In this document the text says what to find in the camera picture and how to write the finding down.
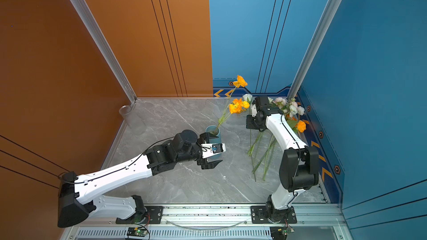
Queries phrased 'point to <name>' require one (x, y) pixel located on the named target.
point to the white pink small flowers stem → (294, 109)
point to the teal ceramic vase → (214, 130)
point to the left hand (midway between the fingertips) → (219, 144)
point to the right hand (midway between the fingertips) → (248, 124)
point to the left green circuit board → (139, 231)
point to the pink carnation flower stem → (280, 101)
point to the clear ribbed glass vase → (133, 120)
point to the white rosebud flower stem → (248, 98)
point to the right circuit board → (280, 233)
